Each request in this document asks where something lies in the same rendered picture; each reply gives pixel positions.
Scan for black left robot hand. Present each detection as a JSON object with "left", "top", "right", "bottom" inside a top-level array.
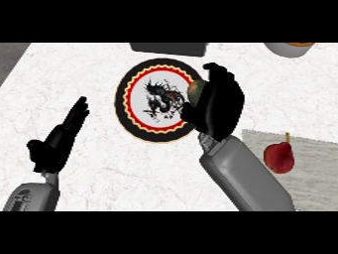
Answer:
[{"left": 25, "top": 95, "right": 90, "bottom": 175}]

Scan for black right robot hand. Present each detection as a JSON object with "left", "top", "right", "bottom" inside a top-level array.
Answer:
[{"left": 180, "top": 62, "right": 246, "bottom": 143}]

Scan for green orange squash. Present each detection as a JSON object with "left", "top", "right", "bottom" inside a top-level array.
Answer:
[{"left": 186, "top": 78, "right": 209, "bottom": 107}]

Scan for black red dragon plate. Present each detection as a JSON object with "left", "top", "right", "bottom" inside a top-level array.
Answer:
[{"left": 112, "top": 58, "right": 208, "bottom": 143}]

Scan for grey placemat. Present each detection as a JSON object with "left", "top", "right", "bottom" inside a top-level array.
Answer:
[{"left": 240, "top": 128, "right": 338, "bottom": 212}]

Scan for dark grey flat object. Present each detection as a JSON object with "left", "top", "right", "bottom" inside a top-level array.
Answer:
[{"left": 128, "top": 43, "right": 209, "bottom": 58}]

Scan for red pear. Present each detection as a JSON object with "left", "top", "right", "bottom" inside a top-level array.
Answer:
[{"left": 261, "top": 132, "right": 295, "bottom": 175}]

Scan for grey bowl with orange content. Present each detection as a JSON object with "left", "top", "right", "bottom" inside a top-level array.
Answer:
[{"left": 261, "top": 43, "right": 317, "bottom": 60}]

